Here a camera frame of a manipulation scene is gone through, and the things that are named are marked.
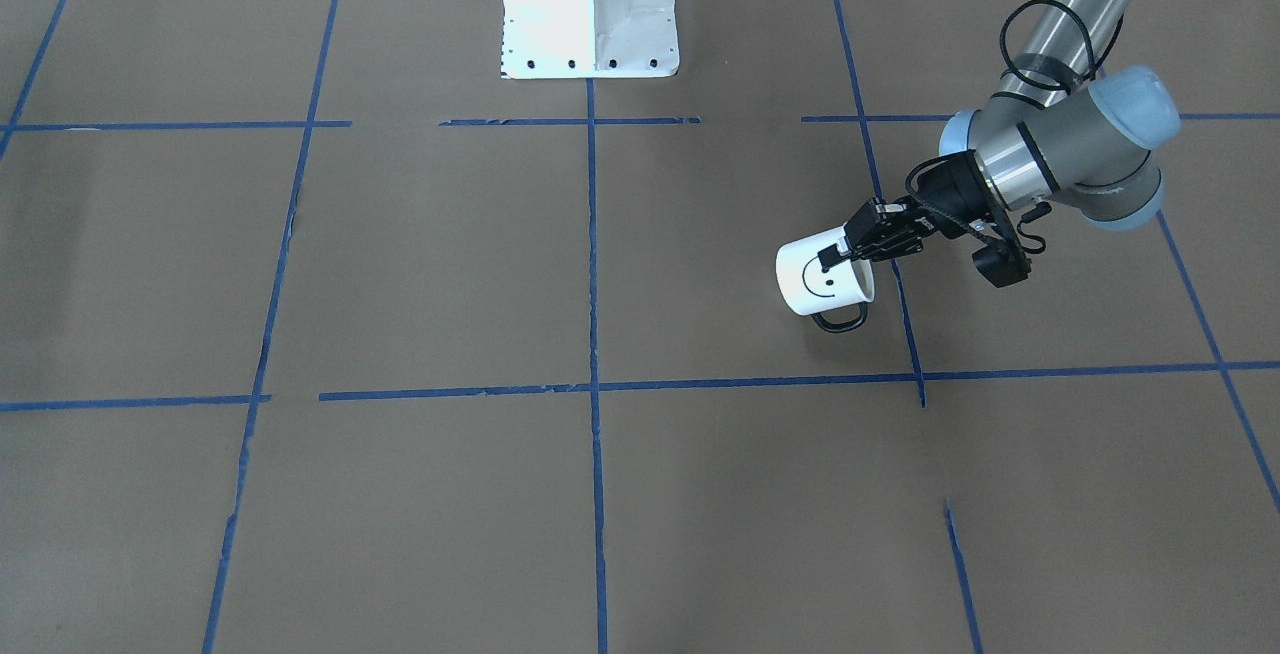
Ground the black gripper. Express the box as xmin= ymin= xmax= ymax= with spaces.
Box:
xmin=817 ymin=152 xmax=1029 ymax=271

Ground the white smiley mug black handle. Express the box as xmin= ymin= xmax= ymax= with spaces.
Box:
xmin=774 ymin=227 xmax=876 ymax=334

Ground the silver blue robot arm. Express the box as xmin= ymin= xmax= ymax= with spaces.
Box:
xmin=806 ymin=0 xmax=1181 ymax=288

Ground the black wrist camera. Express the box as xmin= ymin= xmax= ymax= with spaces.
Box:
xmin=972 ymin=239 xmax=1032 ymax=288

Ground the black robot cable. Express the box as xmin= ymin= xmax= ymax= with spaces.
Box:
xmin=1000 ymin=0 xmax=1126 ymax=95

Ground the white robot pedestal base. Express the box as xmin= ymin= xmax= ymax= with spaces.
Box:
xmin=500 ymin=0 xmax=681 ymax=81

